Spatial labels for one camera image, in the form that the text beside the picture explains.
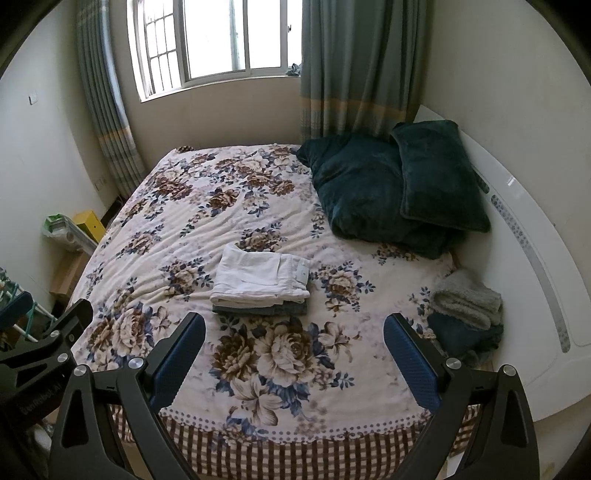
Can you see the green and white bag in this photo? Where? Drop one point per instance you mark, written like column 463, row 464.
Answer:
column 57, row 226

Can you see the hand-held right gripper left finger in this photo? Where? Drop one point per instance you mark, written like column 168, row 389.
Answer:
column 180, row 360

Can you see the floral blanket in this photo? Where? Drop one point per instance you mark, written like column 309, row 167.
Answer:
column 184, row 207

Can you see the grey fluffy cloth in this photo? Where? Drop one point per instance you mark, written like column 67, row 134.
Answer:
column 466, row 297

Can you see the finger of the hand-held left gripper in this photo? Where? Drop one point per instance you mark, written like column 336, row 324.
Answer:
column 76, row 318
column 16, row 308

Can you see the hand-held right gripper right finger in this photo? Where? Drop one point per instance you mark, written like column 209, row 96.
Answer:
column 411, row 364

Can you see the dark grey folded pants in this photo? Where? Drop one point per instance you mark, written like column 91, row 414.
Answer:
column 258, row 310

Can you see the white pants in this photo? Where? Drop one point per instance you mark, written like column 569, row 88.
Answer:
column 254, row 277

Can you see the small teal object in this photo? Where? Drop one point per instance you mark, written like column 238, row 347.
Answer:
column 294, row 69

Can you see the yellow box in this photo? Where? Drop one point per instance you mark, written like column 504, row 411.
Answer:
column 87, row 226

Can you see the grey-green curtain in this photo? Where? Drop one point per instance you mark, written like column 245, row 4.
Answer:
column 360, row 69
column 106, row 115

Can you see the teal clothes drying rack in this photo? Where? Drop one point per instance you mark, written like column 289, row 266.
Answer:
column 10, row 287

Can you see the white headboard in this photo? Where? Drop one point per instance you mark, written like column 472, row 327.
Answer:
column 517, row 258

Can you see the window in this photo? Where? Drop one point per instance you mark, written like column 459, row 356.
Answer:
column 212, row 37

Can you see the white wall socket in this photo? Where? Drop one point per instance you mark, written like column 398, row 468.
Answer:
column 100, row 184

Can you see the cardboard box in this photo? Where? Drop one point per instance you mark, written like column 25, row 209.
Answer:
column 69, row 277

